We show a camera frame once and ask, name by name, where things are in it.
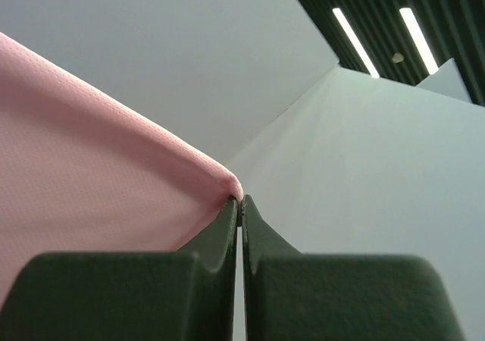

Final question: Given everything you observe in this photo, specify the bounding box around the pink t-shirt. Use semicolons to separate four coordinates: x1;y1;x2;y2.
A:
1;36;243;296

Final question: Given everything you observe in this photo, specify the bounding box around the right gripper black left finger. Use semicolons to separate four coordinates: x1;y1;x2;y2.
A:
1;199;238;340

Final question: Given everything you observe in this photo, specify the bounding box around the ceiling light strip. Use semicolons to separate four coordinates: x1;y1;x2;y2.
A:
332;8;380;79
399;8;439;75

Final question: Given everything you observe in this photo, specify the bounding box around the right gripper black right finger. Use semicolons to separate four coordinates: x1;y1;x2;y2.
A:
241;196;465;340

